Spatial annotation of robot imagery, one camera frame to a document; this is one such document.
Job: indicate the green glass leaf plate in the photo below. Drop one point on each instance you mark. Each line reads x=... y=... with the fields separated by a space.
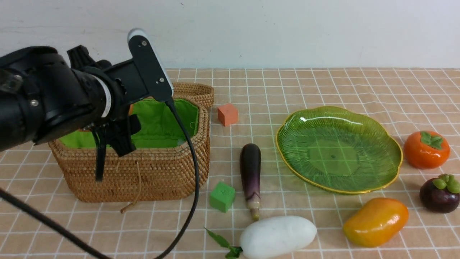
x=339 y=151

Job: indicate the purple toy eggplant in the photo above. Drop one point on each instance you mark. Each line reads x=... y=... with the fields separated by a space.
x=250 y=168

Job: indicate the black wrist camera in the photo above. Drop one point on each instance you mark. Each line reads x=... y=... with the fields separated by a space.
x=151 y=71

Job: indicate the yellow orange toy mango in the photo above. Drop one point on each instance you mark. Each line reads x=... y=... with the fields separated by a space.
x=376 y=222

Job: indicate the orange foam cube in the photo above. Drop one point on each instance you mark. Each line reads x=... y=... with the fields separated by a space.
x=227 y=114

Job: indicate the woven wicker basket lid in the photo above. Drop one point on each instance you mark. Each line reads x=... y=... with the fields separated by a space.
x=201 y=93

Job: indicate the green foam cube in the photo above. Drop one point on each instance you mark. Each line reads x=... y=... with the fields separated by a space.
x=222 y=197

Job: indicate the dark purple toy mangosteen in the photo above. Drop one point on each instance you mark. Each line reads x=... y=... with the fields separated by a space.
x=441 y=194

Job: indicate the checkered beige tablecloth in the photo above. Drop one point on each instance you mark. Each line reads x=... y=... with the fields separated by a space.
x=402 y=100

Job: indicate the white toy radish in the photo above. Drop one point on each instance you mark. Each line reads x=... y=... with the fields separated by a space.
x=270 y=237

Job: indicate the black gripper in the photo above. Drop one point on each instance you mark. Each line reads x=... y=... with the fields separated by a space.
x=113 y=89

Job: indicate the green fabric basket lining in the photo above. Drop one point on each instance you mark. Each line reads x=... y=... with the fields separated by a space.
x=159 y=128

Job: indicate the orange toy persimmon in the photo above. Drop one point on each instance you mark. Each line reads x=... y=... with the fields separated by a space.
x=426 y=150

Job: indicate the woven wicker basket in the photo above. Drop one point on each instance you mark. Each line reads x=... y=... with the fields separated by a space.
x=143 y=175

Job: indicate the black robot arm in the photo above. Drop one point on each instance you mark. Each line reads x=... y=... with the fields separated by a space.
x=43 y=99

